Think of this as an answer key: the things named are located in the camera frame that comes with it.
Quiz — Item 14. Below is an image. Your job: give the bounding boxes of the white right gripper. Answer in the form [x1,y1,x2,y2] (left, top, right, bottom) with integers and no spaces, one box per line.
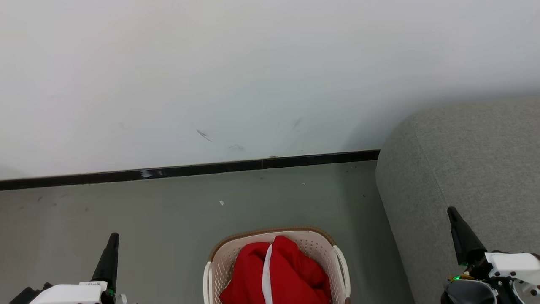
[447,206,540,304]

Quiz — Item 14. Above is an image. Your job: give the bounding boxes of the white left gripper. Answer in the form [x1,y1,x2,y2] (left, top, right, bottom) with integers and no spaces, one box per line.
[29,233,120,304]

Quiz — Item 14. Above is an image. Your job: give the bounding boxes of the red garment with white stripe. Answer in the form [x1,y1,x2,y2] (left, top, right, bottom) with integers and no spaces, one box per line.
[219,236,332,304]

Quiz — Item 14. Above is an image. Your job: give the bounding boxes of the grey fabric sofa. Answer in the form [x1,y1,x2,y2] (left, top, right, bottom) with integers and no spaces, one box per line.
[375,97,540,304]

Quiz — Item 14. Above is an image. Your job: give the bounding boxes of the cream perforated laundry basket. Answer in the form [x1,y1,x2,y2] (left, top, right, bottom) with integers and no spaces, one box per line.
[203,227,351,304]

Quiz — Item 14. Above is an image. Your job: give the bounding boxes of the black baseboard strip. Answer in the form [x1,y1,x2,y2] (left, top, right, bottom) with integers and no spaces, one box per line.
[0,149,381,191]

